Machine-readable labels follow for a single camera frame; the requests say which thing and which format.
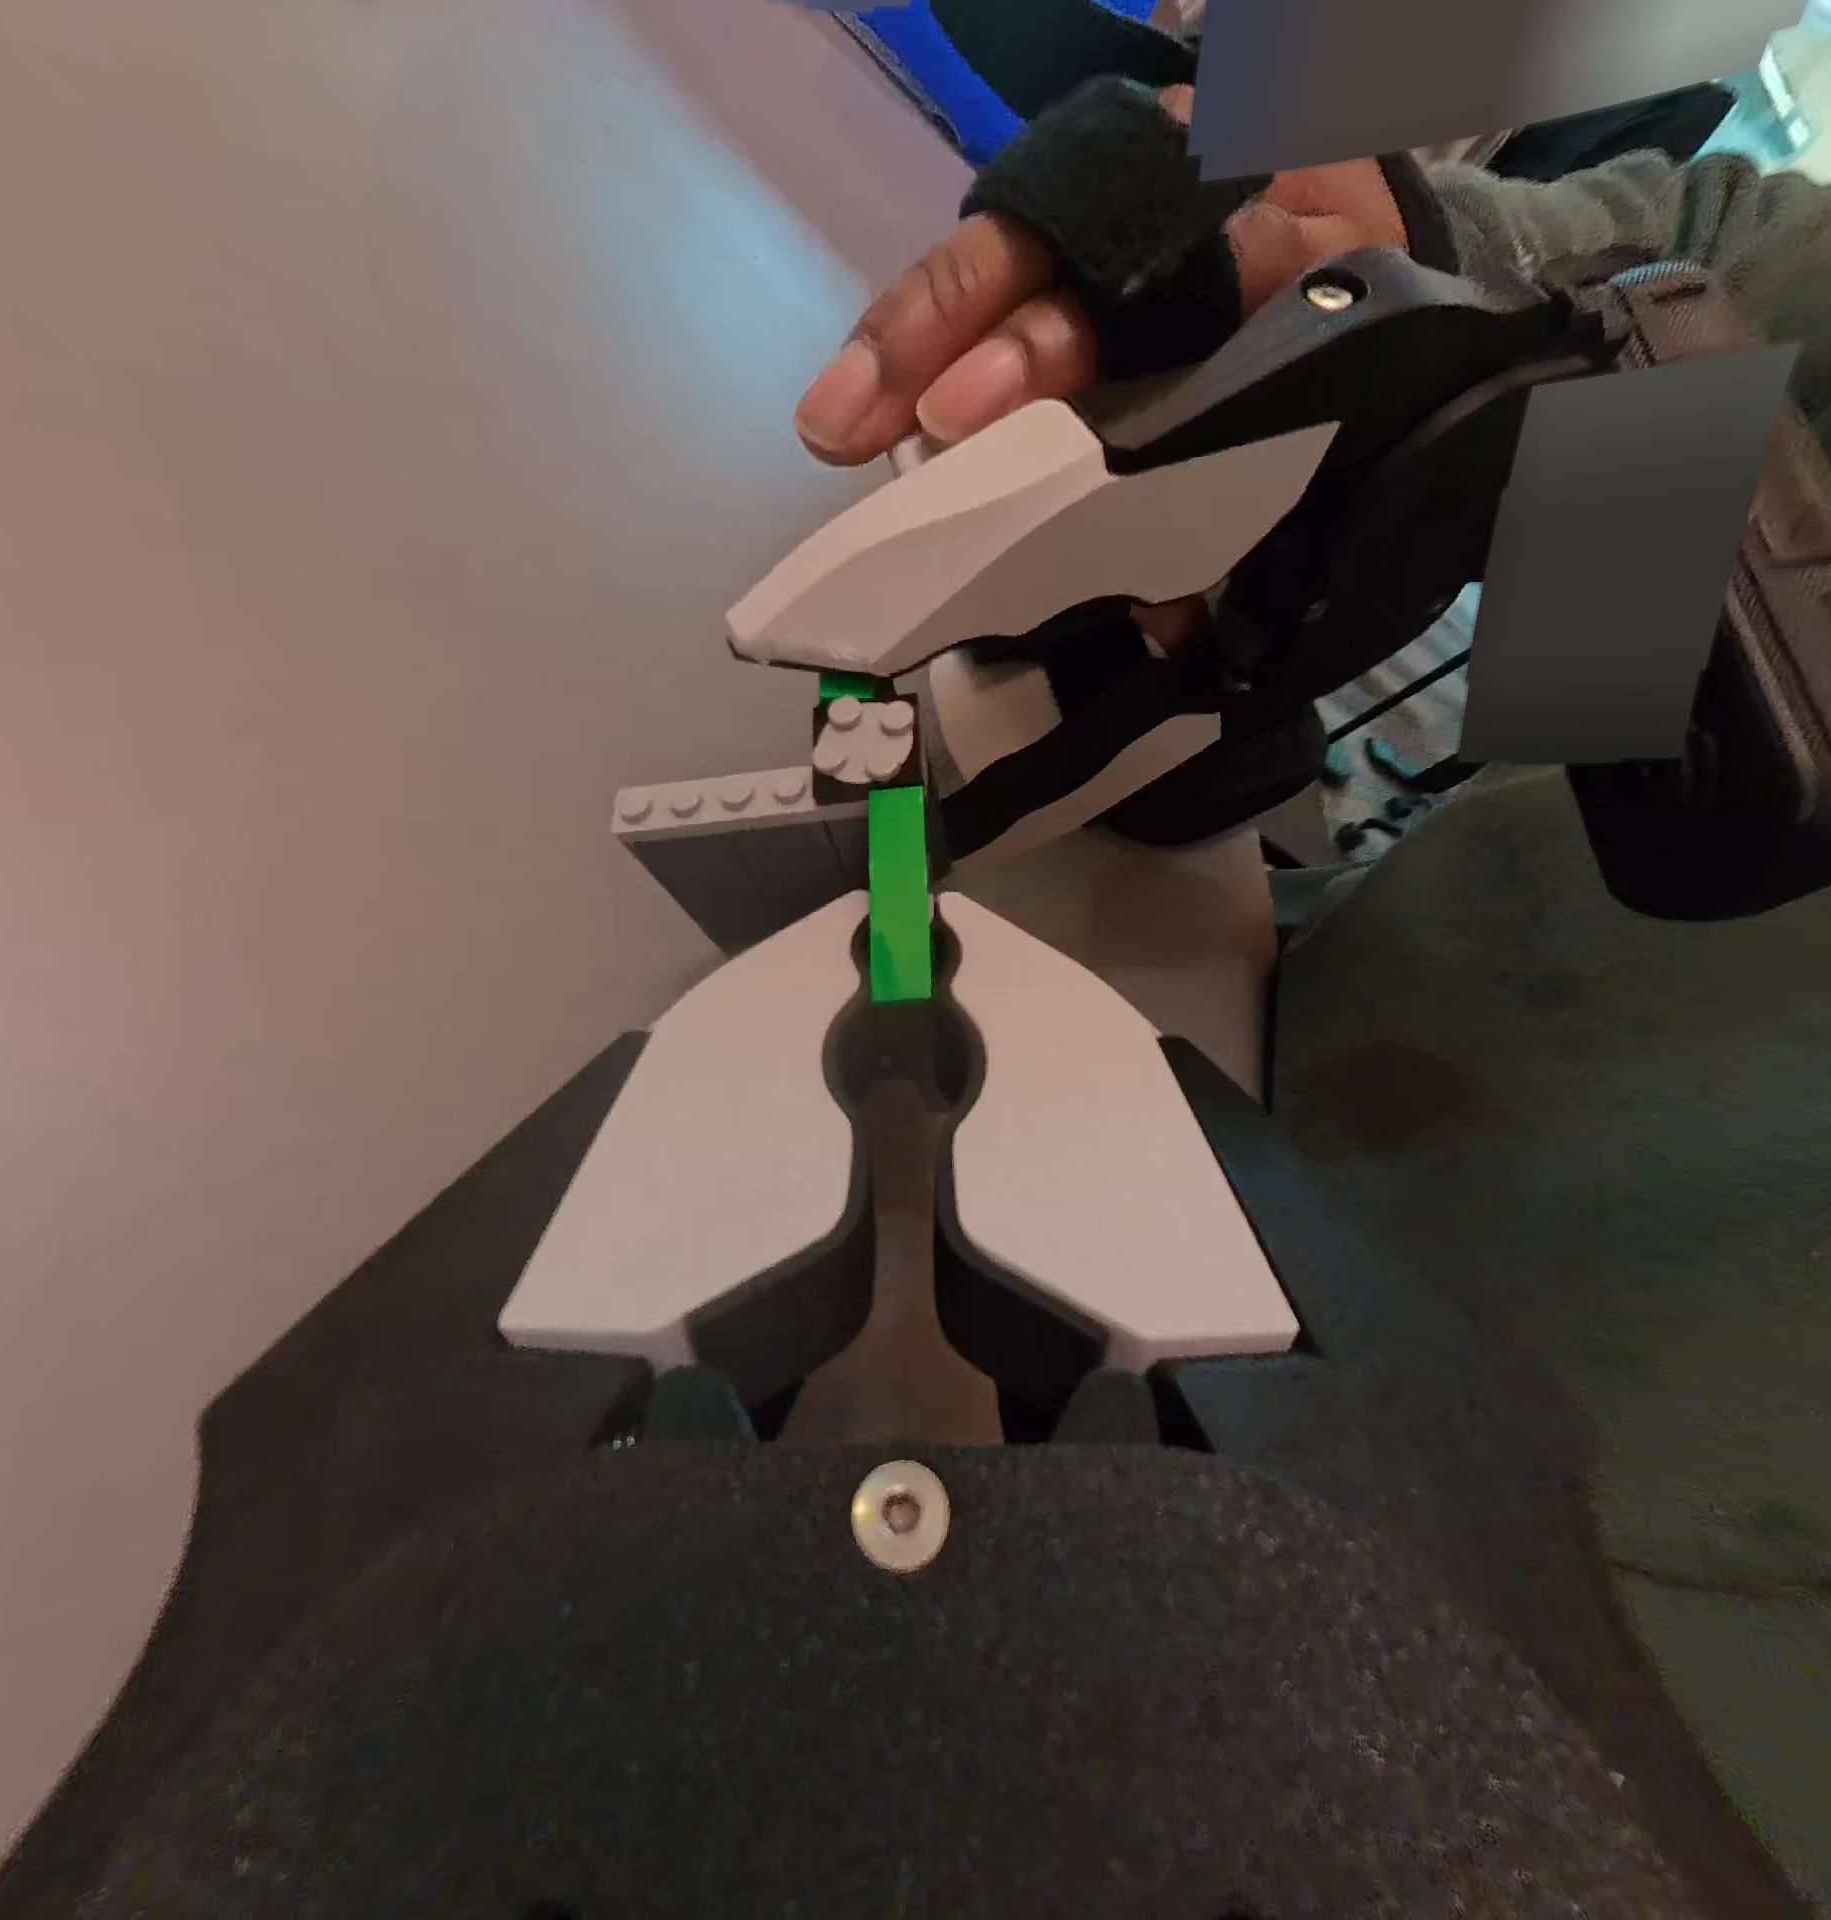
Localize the blue plastic storage bin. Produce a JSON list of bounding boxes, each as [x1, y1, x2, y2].
[[794, 0, 1026, 169]]

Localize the grey desk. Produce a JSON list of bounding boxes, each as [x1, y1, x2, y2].
[[0, 0, 1278, 1876]]

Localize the black chair base casters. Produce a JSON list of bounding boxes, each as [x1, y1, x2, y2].
[[1326, 660, 1472, 866]]

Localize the person's right hand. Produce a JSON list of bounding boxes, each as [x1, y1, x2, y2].
[[794, 214, 1109, 466]]

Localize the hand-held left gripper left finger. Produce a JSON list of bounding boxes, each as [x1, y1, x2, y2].
[[496, 888, 872, 1437]]

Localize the person's green sweater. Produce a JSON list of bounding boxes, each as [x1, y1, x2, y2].
[[1268, 755, 1831, 1599]]

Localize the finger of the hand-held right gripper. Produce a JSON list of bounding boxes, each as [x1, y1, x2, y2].
[[724, 402, 1344, 675], [920, 624, 1225, 867]]

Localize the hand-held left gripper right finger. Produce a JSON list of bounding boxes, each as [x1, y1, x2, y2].
[[935, 894, 1300, 1435]]

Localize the person's right forearm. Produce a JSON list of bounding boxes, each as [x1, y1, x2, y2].
[[1385, 92, 1831, 451]]

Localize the grey brick wall assembly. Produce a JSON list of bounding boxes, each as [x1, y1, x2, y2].
[[610, 669, 946, 1143]]

